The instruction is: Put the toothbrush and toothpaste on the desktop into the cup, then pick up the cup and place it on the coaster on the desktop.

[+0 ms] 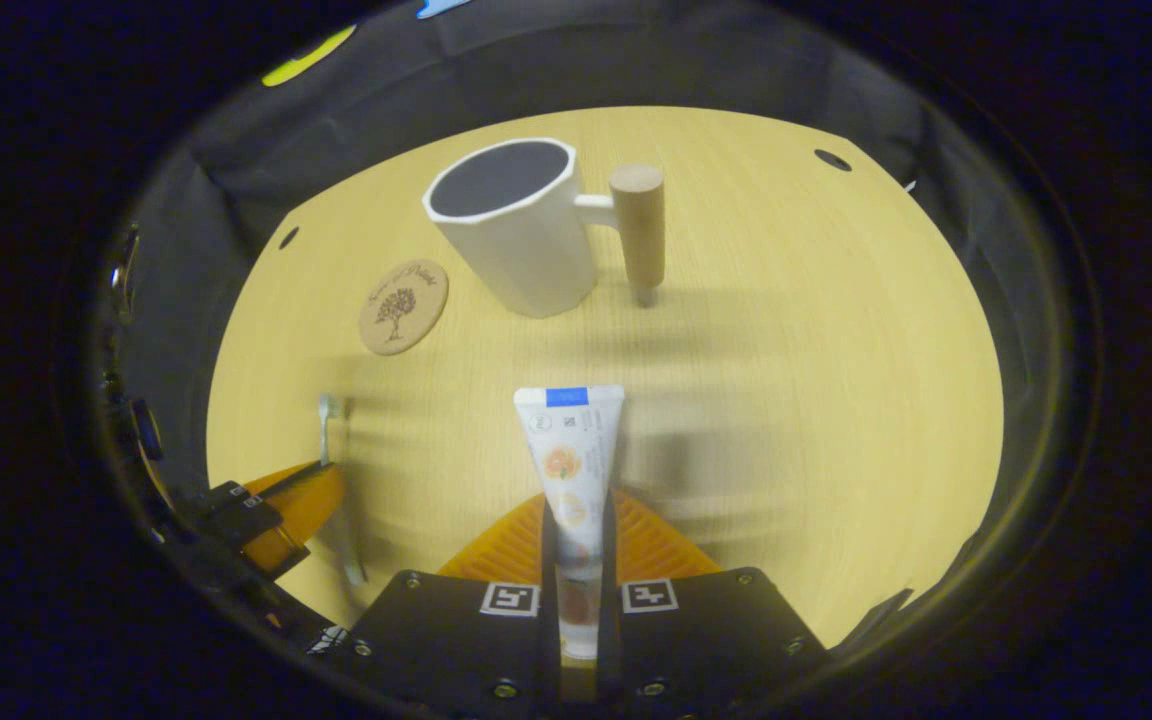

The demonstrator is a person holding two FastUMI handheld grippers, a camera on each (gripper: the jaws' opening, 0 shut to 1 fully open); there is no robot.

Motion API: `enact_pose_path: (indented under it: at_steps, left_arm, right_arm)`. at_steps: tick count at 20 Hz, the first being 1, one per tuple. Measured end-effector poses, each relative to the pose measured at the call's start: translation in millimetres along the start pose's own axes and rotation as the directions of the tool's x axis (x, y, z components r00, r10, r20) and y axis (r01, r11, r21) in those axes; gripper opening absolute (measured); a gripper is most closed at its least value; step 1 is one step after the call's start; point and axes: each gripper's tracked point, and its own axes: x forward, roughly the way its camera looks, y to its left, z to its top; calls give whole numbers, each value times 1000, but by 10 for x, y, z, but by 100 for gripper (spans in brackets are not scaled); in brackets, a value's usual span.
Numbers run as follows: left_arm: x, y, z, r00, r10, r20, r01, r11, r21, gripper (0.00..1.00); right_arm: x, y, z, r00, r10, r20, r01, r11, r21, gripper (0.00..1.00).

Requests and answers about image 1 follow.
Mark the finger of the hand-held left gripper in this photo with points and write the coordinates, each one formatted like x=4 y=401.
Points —
x=296 y=510

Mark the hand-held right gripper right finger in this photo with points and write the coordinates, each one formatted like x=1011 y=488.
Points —
x=607 y=560

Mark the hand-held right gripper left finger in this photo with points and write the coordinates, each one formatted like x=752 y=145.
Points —
x=549 y=555

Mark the pale green toothbrush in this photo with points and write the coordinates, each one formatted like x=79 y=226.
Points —
x=328 y=425

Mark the white toothpaste tube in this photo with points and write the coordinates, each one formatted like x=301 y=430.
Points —
x=571 y=460

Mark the round cork coaster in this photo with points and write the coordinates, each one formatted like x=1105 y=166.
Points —
x=403 y=307

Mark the black backdrop cloth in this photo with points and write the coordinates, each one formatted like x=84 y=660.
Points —
x=686 y=60

